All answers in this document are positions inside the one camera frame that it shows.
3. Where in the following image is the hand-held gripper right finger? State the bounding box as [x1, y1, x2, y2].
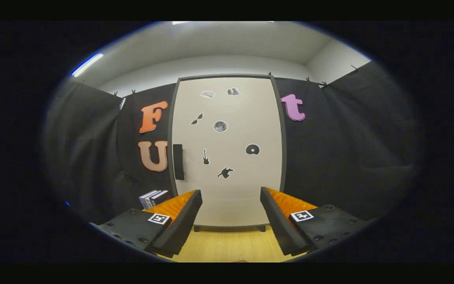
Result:
[260, 187, 369, 256]

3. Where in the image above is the grey cabinet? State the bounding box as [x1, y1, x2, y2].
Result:
[167, 74, 288, 232]

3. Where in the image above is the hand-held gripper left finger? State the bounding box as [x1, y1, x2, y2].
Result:
[90, 190, 203, 259]

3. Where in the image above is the black backdrop cloth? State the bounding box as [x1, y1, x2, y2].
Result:
[42, 61, 424, 225]

